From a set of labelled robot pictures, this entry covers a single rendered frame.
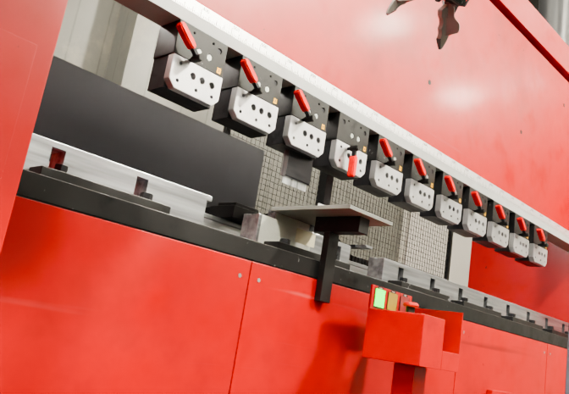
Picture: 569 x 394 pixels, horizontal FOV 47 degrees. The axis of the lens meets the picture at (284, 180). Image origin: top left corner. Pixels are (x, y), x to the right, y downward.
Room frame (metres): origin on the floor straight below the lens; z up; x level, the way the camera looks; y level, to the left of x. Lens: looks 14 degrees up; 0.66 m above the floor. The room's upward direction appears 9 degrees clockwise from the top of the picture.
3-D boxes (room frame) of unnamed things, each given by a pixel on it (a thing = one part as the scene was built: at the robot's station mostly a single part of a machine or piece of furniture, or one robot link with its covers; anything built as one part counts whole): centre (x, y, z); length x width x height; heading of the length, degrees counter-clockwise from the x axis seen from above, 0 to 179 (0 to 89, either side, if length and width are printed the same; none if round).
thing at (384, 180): (2.02, -0.30, 1.26); 0.15 x 0.09 x 0.17; 135
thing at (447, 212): (2.30, -0.58, 1.26); 0.15 x 0.09 x 0.17; 135
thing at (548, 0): (3.24, -1.33, 2.54); 0.32 x 0.24 x 0.47; 135
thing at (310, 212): (1.65, -0.13, 1.00); 0.26 x 0.18 x 0.01; 45
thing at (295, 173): (1.76, -0.03, 1.13); 0.10 x 0.02 x 0.10; 135
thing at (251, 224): (1.79, -0.07, 0.92); 0.39 x 0.06 x 0.10; 135
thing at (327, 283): (1.62, -0.16, 0.88); 0.14 x 0.04 x 0.22; 45
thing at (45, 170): (1.29, 0.36, 0.89); 0.30 x 0.05 x 0.03; 135
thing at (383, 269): (2.65, -0.92, 0.92); 1.68 x 0.06 x 0.10; 135
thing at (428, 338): (1.67, -0.39, 0.75); 0.20 x 0.16 x 0.18; 137
